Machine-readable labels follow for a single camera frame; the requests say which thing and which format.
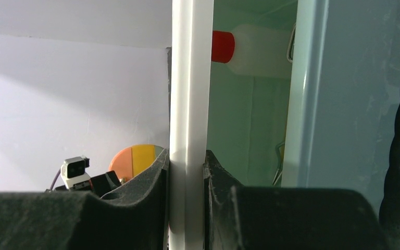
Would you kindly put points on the cream cylindrical centrifuge drum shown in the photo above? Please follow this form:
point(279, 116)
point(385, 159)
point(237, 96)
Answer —
point(133, 160)

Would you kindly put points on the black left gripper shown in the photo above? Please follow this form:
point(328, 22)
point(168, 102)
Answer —
point(99, 185)

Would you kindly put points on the white red-capped wash bottle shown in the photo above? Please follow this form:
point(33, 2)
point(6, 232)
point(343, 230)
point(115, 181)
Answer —
point(250, 50)

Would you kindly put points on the light teal plastic bin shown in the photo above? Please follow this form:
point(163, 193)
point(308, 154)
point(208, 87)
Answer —
point(332, 124)

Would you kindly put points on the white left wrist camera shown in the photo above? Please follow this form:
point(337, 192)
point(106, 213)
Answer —
point(73, 171)

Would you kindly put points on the white plastic bin lid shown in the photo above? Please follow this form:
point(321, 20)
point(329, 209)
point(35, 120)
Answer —
point(192, 26)

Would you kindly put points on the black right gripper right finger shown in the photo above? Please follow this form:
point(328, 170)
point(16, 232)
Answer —
point(250, 217)

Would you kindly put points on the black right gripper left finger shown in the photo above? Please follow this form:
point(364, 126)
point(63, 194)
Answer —
point(132, 216)

